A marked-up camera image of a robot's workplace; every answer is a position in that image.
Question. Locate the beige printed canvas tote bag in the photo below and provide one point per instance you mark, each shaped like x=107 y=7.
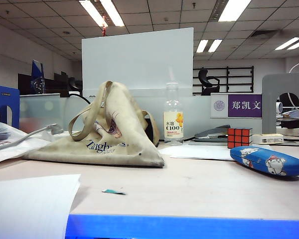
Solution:
x=119 y=149

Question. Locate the blue cartoon glasses case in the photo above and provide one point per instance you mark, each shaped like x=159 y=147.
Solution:
x=266 y=160

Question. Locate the clear plastic bag with papers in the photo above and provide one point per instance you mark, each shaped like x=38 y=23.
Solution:
x=0 y=134

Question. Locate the black rectangular box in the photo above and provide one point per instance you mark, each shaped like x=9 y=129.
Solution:
x=153 y=132

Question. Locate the clear C100 drink bottle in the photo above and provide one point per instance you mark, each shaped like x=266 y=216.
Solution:
x=173 y=127

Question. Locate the frosted glass desk partition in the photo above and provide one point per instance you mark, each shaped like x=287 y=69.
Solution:
x=199 y=117

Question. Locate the thin white paper sheet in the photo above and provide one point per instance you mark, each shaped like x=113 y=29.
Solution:
x=201 y=152

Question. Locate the white board panel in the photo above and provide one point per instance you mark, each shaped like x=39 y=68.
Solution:
x=139 y=57

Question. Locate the grey stapler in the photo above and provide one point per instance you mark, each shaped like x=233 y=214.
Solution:
x=211 y=132

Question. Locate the black office chair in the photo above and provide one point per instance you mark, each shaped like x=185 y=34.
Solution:
x=204 y=79

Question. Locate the small teal paper scrap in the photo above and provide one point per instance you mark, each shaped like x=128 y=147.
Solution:
x=113 y=191

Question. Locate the Rubik's cube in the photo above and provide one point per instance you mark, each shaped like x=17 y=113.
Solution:
x=239 y=138

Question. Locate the purple and white nameplate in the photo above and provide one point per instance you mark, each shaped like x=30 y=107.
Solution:
x=244 y=105

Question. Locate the red hanging ornament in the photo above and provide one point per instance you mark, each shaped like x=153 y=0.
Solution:
x=104 y=30

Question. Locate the dark office cabinets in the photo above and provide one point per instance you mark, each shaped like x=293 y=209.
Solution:
x=54 y=84

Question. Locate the blue table edge strip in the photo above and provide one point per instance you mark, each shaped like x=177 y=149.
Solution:
x=189 y=227

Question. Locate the blue flag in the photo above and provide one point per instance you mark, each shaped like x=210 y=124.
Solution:
x=37 y=82

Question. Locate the small white flat box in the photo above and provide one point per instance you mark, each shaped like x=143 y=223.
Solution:
x=267 y=139

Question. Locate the grey metal bookend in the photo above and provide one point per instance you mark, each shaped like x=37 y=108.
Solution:
x=268 y=99

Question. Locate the small white round device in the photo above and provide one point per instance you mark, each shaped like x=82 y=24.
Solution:
x=279 y=107

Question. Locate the blue metal bookend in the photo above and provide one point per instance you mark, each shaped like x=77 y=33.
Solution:
x=3 y=95

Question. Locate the large white paper sheet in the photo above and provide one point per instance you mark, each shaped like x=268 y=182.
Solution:
x=27 y=211

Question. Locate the black wall shelf rack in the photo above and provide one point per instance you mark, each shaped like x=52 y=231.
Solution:
x=227 y=79

